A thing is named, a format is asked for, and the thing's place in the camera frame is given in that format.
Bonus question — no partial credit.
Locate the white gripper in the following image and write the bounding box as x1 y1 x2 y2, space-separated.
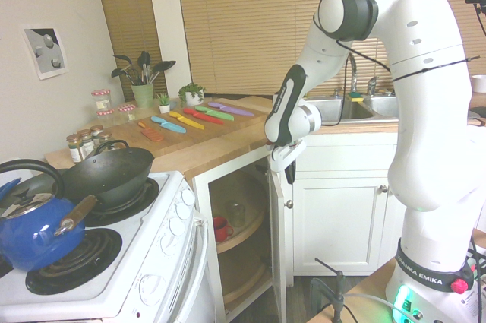
270 139 308 186

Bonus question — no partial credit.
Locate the white closed cabinet door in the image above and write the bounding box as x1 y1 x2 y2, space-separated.
292 176 393 277

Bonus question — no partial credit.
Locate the white open cabinet door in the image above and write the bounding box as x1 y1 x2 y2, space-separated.
267 169 295 323

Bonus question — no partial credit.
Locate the wooden round turntable shelf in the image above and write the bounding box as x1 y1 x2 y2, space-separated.
210 169 267 255
221 253 273 306

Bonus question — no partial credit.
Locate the white drawer front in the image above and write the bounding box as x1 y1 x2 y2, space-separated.
294 142 399 173

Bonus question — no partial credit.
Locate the clear glass jar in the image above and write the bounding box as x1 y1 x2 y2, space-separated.
226 201 246 229

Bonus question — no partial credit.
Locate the wooden countertop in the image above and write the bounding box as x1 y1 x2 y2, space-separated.
44 93 486 184

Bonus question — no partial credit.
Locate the purple knife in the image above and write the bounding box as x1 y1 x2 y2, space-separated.
207 101 254 117

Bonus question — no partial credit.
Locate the red mug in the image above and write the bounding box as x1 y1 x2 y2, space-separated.
212 216 235 244

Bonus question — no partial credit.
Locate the green knife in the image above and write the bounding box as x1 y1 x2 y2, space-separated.
194 105 237 122

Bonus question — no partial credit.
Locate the wooden cutting board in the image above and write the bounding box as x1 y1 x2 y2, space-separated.
99 99 271 151

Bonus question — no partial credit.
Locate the steel sink with faucet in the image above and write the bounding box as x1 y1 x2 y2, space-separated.
319 38 392 127

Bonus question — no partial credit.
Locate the red knife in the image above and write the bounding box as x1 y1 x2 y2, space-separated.
182 106 226 126

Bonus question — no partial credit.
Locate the yellow knife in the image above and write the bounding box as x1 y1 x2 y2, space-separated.
168 110 206 131

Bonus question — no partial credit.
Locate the chrome sink faucet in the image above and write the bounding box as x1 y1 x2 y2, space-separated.
348 52 359 93

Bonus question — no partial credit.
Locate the trailing plant in white pot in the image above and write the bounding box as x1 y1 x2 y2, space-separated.
178 82 207 108

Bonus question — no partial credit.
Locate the black metal clamp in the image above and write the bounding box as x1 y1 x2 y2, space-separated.
314 257 347 323

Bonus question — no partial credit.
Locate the light blue knife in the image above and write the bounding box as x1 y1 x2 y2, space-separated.
150 115 188 135

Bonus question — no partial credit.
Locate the small plant in white pot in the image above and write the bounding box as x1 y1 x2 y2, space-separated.
156 91 172 115

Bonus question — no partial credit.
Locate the orange knife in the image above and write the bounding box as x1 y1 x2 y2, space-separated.
137 120 166 143

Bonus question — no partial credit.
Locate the black coil burner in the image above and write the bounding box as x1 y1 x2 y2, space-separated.
25 228 124 296
82 177 161 226

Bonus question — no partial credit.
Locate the clear plastic tube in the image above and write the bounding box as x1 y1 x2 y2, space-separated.
342 291 396 313

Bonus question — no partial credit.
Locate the wide tan window blind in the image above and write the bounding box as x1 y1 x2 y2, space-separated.
174 0 486 97

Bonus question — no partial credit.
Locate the black serving spoon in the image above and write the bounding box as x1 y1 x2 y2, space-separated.
150 59 177 85
110 67 134 86

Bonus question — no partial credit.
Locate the green utensil holder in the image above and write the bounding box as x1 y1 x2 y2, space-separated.
130 82 155 109

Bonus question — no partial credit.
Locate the glass jar checkered red lid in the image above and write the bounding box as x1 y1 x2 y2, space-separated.
117 103 137 124
90 88 112 112
95 108 115 127

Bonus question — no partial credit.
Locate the black spatula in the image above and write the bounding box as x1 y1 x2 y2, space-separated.
137 50 151 85

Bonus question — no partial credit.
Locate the white electric stove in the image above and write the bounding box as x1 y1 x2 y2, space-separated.
0 169 214 323

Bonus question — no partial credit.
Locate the black ladle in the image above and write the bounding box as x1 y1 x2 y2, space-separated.
113 53 138 85

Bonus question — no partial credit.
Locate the narrow tan window blind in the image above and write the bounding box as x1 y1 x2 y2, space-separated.
90 0 169 93

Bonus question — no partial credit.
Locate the grey shapes poster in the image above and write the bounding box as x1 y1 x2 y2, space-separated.
21 26 71 81

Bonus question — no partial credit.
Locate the black wok with wooden handle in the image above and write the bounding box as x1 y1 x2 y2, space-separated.
52 139 155 239

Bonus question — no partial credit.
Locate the blue kettle with black handle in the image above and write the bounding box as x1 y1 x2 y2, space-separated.
0 159 87 273

